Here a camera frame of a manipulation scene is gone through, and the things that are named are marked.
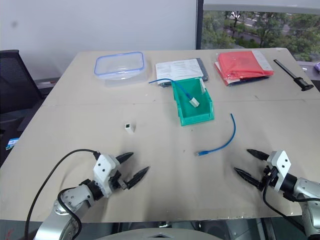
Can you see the small white connector block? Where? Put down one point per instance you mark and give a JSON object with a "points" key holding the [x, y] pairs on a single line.
{"points": [[129, 128]]}

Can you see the bagged paper manual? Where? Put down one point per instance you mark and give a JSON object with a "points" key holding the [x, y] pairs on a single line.
{"points": [[177, 70]]}

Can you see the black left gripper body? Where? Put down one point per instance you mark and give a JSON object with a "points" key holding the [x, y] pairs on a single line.
{"points": [[117, 182]]}

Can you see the black office chair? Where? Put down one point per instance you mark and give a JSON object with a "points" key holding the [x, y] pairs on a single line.
{"points": [[15, 82]]}

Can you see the small blue white card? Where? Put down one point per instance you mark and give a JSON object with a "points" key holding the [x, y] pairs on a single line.
{"points": [[12, 143]]}

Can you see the grey robot body shell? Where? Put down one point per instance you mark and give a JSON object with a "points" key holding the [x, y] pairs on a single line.
{"points": [[160, 235]]}

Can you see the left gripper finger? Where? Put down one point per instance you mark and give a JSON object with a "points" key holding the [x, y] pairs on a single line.
{"points": [[138, 175], [125, 157]]}

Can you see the dark window frame post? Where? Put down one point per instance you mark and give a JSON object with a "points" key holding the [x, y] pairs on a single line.
{"points": [[199, 25]]}

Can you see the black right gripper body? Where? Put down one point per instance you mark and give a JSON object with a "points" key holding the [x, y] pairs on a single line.
{"points": [[270, 176]]}

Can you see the red bagged package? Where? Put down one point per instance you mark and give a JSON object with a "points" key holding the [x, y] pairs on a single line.
{"points": [[241, 66]]}

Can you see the green plastic parts bin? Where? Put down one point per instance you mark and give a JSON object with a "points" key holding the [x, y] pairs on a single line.
{"points": [[197, 113]]}

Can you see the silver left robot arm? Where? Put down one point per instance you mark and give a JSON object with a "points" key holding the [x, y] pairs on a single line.
{"points": [[75, 197]]}

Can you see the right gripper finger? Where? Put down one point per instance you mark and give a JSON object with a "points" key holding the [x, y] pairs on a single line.
{"points": [[258, 154], [247, 176]]}

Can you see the black rod tool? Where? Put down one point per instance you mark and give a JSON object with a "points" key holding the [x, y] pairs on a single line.
{"points": [[295, 77]]}

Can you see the small clear plastic bag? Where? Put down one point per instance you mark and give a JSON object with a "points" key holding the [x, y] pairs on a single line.
{"points": [[202, 87]]}

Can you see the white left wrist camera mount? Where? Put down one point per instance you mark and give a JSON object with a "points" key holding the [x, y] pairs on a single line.
{"points": [[103, 166]]}

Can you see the clear container with blue rim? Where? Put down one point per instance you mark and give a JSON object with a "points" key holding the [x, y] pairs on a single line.
{"points": [[120, 67]]}

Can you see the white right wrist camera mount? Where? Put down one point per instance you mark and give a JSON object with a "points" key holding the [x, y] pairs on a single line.
{"points": [[281, 167]]}

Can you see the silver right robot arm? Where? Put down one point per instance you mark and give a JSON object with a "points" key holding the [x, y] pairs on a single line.
{"points": [[303, 192]]}

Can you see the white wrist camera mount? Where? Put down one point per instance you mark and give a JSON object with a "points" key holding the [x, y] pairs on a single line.
{"points": [[103, 166], [281, 167]]}

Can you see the purple object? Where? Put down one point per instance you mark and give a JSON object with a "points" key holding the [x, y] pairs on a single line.
{"points": [[317, 66]]}

